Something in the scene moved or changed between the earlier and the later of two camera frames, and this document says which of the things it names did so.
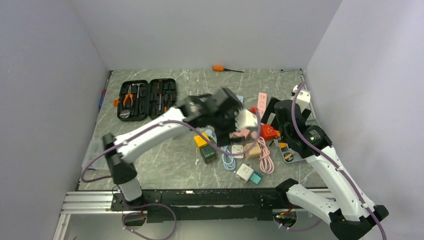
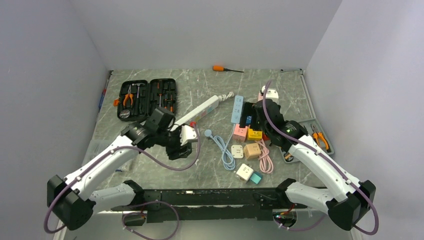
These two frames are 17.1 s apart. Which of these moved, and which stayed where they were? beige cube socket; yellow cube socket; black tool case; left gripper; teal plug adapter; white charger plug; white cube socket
Moved: yellow cube socket; left gripper
Stayed: beige cube socket; teal plug adapter; white charger plug; white cube socket; black tool case
